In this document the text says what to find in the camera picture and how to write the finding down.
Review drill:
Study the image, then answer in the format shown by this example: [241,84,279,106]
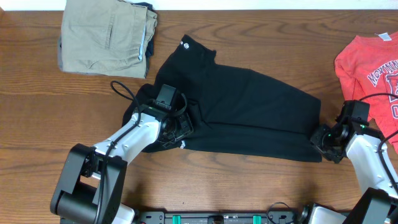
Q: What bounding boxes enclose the black athletic pants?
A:
[136,35,322,162]

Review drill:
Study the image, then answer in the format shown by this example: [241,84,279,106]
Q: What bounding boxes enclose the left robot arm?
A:
[50,103,193,224]

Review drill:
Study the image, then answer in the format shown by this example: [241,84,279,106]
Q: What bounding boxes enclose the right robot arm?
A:
[302,123,397,224]

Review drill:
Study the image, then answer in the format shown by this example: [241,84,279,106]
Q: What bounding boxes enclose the folded dark navy garment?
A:
[134,2,157,78]

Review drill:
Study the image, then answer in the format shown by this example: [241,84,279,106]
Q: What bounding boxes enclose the red printed t-shirt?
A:
[334,32,397,137]

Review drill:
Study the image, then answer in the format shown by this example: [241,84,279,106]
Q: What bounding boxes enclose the folded khaki pants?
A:
[60,0,147,78]

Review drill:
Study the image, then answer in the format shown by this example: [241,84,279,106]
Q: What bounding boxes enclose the grey folded garment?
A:
[57,36,63,71]

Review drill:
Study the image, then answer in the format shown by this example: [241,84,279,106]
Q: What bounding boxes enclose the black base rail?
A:
[60,202,352,224]

